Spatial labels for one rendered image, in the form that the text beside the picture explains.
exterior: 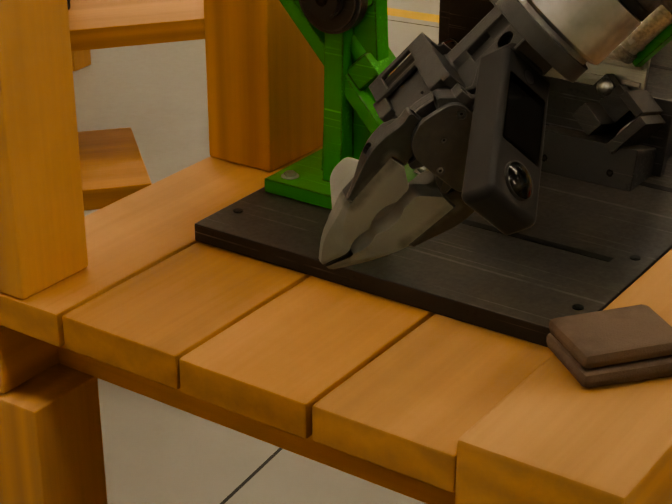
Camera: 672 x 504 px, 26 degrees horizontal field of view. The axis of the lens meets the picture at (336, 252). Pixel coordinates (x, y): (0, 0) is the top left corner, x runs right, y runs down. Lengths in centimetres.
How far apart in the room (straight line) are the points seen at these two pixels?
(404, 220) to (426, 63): 10
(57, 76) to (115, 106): 321
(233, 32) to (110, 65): 334
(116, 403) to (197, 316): 161
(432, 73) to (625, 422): 35
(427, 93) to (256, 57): 69
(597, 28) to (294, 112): 79
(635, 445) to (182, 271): 51
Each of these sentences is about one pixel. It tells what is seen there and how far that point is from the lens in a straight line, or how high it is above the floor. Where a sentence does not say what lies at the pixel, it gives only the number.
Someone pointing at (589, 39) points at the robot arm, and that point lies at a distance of 92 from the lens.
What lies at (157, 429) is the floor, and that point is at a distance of 284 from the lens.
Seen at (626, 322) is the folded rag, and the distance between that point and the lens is 124.
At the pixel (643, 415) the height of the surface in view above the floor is 90.
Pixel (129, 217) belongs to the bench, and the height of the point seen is 88.
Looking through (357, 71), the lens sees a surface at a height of 104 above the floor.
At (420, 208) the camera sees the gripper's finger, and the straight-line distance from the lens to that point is 95.
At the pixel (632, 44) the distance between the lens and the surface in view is 158.
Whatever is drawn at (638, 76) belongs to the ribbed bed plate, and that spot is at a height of 100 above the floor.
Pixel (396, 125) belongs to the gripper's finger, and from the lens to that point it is 92.
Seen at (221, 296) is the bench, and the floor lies 88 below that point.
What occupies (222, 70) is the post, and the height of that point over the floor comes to 99.
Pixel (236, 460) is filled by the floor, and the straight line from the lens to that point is 274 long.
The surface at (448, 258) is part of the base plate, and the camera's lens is 140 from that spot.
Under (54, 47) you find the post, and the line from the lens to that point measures 135.
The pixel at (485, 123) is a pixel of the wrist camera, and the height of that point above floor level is 119.
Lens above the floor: 150
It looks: 25 degrees down
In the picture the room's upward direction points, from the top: straight up
